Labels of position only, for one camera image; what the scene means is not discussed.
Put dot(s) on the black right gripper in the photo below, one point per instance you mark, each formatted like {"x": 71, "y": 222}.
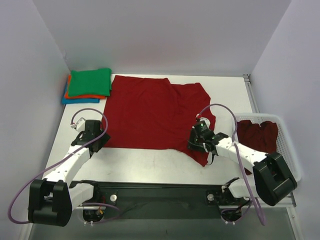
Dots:
{"x": 194, "y": 144}

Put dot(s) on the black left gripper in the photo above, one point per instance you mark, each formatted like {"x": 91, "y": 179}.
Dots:
{"x": 100, "y": 141}

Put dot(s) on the bright red t shirt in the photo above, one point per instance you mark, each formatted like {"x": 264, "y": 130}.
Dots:
{"x": 152, "y": 113}

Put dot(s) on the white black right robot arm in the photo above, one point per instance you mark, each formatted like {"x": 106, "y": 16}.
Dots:
{"x": 271, "y": 180}

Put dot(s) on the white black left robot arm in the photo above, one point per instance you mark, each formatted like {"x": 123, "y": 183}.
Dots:
{"x": 53, "y": 198}

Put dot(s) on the folded blue t shirt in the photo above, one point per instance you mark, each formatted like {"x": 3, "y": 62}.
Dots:
{"x": 65, "y": 101}

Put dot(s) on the folded orange t shirt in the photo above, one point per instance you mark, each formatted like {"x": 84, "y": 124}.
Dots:
{"x": 83, "y": 96}

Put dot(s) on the folded green t shirt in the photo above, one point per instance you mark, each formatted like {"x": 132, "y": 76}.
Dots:
{"x": 90, "y": 82}

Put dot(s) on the dark red t shirt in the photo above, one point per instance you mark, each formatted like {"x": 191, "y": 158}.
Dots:
{"x": 261, "y": 137}

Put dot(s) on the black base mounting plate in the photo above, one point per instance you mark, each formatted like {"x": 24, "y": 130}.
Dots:
{"x": 160, "y": 201}

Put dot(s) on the white plastic laundry basket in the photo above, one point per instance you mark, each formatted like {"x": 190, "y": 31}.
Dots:
{"x": 284, "y": 143}

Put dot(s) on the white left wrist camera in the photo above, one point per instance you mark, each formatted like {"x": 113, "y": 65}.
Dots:
{"x": 77, "y": 123}

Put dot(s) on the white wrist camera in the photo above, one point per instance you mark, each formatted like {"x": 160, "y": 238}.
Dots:
{"x": 77, "y": 123}
{"x": 200, "y": 118}

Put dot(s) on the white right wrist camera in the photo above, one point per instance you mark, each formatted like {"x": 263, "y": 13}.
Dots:
{"x": 200, "y": 118}

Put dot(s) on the aluminium right side rail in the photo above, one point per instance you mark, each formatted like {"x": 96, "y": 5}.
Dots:
{"x": 250, "y": 93}

